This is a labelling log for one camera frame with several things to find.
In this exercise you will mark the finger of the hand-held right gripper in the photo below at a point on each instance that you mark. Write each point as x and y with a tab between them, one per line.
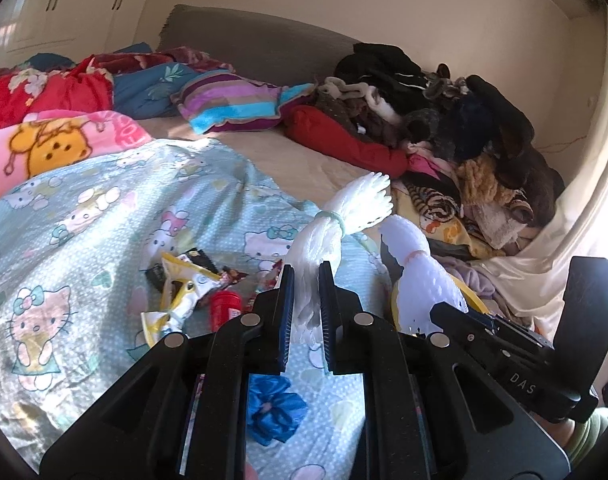
484	330

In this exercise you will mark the black green snack wrapper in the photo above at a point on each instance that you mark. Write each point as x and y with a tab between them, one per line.
158	275

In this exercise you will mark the white wardrobe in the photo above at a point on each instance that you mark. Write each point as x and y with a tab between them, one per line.
58	0

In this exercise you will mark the yellow white snack wrapper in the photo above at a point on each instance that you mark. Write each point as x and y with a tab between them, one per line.
188	290
158	325

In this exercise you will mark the light blue cat print blanket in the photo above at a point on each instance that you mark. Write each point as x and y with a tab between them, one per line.
83	260

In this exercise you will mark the red floral blanket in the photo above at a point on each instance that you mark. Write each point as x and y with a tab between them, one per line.
43	90

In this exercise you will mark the black garment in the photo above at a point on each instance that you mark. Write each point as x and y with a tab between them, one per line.
379	70

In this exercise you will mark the small red plastic cup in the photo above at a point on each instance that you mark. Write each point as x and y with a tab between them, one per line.
224	310

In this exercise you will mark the yellow cartoon print blanket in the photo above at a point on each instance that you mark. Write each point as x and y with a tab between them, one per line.
454	232

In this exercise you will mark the lavender fleece cloth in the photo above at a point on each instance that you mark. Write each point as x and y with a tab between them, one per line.
469	280

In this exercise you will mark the white plastic bundle green band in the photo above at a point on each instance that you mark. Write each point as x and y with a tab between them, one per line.
354	205

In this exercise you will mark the red foil wrapper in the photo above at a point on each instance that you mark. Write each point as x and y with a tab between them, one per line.
269	277

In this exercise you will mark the purple striped pillow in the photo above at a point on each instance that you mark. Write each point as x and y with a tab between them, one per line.
233	100

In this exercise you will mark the blue leaf print quilt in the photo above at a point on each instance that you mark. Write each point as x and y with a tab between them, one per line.
148	90

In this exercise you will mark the pink bear print blanket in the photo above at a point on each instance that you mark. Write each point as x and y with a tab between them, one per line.
58	145

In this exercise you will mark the grey padded headboard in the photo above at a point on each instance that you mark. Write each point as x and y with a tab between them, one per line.
259	40

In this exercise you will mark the cream curtain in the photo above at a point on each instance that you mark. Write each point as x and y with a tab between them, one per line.
574	220

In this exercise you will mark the tan fuzzy garment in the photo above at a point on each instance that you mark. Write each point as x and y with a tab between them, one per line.
479	180

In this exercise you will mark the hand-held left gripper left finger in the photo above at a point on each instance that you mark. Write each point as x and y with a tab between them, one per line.
284	320

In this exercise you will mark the dark brown plush garment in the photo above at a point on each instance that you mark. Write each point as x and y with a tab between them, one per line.
514	125

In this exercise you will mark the person's left hand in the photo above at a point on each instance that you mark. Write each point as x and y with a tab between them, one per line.
250	474

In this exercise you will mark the crumpled blue plastic bag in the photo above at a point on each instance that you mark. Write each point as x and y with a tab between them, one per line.
274	410

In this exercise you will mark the person's right forearm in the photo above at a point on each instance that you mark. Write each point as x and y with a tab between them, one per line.
589	435

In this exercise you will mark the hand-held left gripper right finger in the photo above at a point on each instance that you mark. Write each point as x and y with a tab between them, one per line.
326	320

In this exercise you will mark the dark red patterned blanket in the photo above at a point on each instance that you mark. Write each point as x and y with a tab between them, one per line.
183	57

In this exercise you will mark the dark red candy wrapper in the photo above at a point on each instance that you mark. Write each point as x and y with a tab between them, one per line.
232	276

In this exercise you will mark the red garment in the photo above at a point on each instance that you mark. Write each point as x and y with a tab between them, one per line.
344	140

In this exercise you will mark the navy fuzzy garment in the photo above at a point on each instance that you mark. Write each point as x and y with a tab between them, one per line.
466	125

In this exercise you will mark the beige bed sheet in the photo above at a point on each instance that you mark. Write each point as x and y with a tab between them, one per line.
294	160

